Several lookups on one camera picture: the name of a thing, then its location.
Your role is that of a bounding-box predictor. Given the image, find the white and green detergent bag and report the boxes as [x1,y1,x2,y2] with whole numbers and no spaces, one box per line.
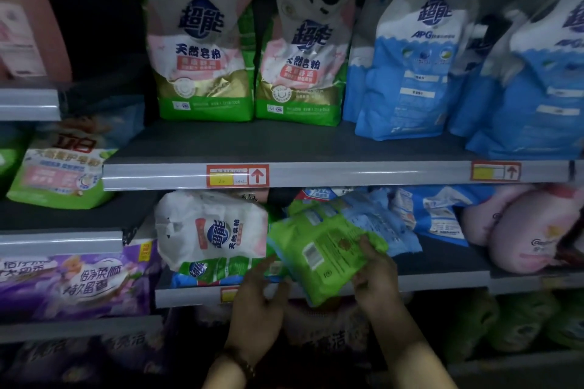
[154,190,271,285]

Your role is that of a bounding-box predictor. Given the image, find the green gold pink detergent bag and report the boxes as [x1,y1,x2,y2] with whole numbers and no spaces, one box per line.
[255,0,359,127]
[134,0,256,123]

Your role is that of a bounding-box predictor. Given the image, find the person's right hand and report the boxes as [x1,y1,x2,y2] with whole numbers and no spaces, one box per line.
[351,236,403,317]

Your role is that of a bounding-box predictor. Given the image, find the dark purple detergent bag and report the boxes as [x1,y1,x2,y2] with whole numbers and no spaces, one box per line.
[282,297,371,355]
[0,333,170,389]

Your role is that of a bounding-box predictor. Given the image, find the green pink soap powder bag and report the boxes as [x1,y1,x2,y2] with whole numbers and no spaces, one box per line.
[6,117,120,211]

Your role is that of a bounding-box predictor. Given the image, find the person's left forearm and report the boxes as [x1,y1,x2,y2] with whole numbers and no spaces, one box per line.
[202,353,255,389]

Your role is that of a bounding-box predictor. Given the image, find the person's right forearm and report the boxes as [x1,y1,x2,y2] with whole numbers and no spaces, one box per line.
[365,301,458,389]

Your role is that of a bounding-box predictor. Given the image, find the blue and white detergent bag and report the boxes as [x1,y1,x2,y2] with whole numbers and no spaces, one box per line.
[465,0,584,161]
[448,0,550,138]
[354,0,479,142]
[342,0,411,123]

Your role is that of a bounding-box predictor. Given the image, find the dark wrist bracelet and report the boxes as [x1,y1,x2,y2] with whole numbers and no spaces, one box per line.
[218,347,256,379]

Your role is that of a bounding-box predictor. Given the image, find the flat blue detergent bag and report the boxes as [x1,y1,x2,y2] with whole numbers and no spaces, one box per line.
[391,185,481,248]
[292,187,423,258]

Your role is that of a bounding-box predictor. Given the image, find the person's left hand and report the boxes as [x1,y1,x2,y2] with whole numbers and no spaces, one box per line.
[226,256,292,365]

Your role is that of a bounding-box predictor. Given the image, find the pink detergent bottle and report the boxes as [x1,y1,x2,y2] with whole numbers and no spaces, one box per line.
[0,0,73,85]

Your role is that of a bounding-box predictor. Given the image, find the green refill pouch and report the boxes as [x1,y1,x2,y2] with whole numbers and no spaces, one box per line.
[487,292,560,354]
[547,291,584,350]
[443,292,501,363]

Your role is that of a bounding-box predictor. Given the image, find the pink refill pouch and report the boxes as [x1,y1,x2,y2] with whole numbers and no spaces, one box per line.
[460,184,535,247]
[487,185,584,275]

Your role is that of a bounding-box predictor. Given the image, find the grey shelf board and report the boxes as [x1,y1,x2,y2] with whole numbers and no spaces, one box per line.
[0,87,63,123]
[0,315,164,345]
[102,119,584,192]
[155,236,584,310]
[0,191,161,258]

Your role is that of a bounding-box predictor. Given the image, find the purple floral detergent bag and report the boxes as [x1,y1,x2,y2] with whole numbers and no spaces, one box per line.
[0,240,161,322]

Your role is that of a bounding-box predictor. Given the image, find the plain green detergent bag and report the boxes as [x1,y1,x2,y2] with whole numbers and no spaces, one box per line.
[266,203,389,308]

